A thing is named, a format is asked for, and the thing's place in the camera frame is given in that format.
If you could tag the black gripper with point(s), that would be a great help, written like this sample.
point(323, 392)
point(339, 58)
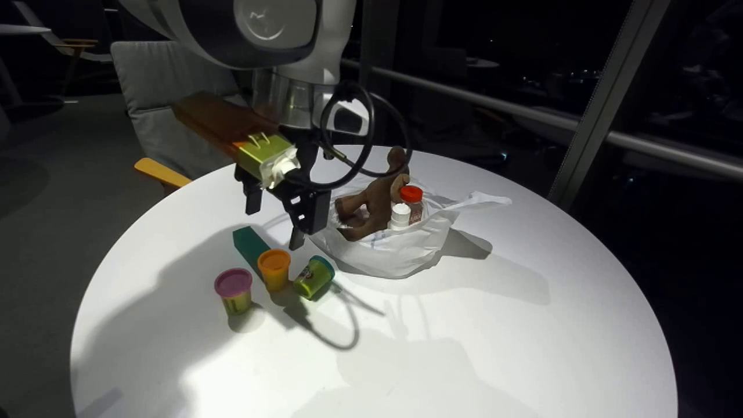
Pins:
point(297, 182)

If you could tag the purple lid dough container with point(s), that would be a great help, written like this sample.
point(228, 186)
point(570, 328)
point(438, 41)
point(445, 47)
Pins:
point(233, 290)

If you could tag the brown reindeer plush toy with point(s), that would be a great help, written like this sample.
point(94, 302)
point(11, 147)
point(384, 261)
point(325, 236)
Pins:
point(373, 201)

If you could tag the clear bottle white cap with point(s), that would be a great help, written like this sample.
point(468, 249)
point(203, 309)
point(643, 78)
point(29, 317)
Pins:
point(399, 214)

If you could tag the brown spice jar red lid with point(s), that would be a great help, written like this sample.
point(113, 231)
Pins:
point(412, 202)

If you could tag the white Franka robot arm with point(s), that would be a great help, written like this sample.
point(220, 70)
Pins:
point(256, 39)

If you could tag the green block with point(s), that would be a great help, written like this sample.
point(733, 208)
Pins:
point(250, 244)

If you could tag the white plastic bag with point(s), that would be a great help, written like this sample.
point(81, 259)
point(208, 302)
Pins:
point(395, 248)

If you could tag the yellow-orange lid dough container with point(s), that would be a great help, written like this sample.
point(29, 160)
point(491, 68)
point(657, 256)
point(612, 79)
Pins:
point(274, 269)

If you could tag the teal lid dough container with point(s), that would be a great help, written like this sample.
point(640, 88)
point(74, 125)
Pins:
point(317, 279)

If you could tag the grey chair wooden armrests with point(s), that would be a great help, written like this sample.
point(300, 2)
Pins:
point(153, 93)

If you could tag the metal window railing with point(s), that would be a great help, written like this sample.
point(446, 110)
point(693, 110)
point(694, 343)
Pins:
point(612, 100)

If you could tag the wrist camera on wooden plate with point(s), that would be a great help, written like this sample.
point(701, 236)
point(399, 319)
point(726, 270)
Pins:
point(247, 141)

